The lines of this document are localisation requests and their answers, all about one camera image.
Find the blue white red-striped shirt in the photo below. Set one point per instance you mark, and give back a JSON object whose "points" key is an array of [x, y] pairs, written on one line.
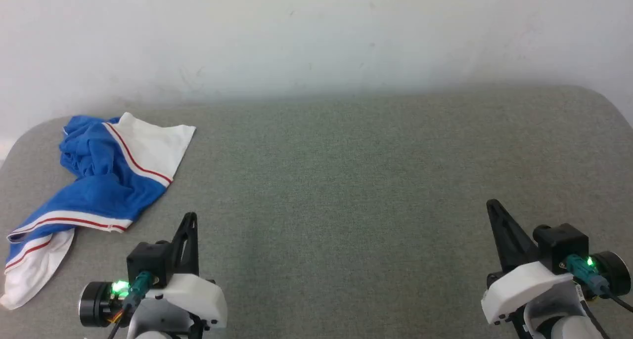
{"points": [[104, 190]]}

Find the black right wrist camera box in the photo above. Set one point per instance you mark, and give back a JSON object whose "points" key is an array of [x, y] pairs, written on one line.
{"points": [[561, 245]]}

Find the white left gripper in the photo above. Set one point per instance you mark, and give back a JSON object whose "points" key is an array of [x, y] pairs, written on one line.
{"points": [[193, 299]]}

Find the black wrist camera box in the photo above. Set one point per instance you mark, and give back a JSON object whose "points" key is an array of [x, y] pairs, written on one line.
{"points": [[147, 259], [561, 245]]}

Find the black right wrist cylinder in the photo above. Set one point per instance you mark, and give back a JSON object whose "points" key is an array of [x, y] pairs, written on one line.
{"points": [[615, 272]]}

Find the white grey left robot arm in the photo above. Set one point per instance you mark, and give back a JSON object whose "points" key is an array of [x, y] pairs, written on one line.
{"points": [[151, 335]]}

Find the black wrist cylinder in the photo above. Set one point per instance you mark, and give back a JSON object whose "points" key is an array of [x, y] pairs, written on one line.
{"points": [[615, 272], [95, 303]]}

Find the grey fabric sofa cushion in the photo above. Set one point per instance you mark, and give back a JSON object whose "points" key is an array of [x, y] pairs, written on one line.
{"points": [[336, 181]]}

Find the black left wrist cylinder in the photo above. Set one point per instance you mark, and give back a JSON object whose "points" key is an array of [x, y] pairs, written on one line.
{"points": [[95, 303]]}

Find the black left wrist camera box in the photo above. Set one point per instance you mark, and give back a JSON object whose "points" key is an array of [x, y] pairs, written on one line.
{"points": [[147, 259]]}

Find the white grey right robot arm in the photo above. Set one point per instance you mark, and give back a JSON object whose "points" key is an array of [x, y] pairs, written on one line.
{"points": [[559, 319]]}

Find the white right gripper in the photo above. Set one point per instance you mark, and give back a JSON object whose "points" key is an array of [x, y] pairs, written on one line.
{"points": [[524, 284]]}

